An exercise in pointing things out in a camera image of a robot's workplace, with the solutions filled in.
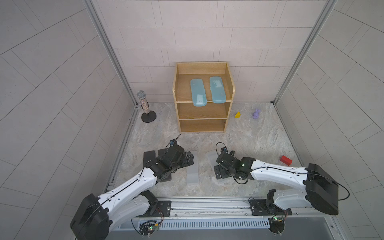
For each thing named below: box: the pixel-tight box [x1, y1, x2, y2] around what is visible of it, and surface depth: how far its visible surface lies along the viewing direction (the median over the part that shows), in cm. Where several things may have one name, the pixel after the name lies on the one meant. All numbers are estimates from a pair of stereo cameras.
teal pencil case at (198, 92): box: [190, 79, 207, 107], surface depth 80 cm
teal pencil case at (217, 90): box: [209, 76, 226, 104], surface depth 83 cm
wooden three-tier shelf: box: [173, 62, 236, 134], surface depth 90 cm
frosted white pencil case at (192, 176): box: [186, 150, 199, 185], surface depth 82 cm
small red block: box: [280, 155, 293, 166], surface depth 88 cm
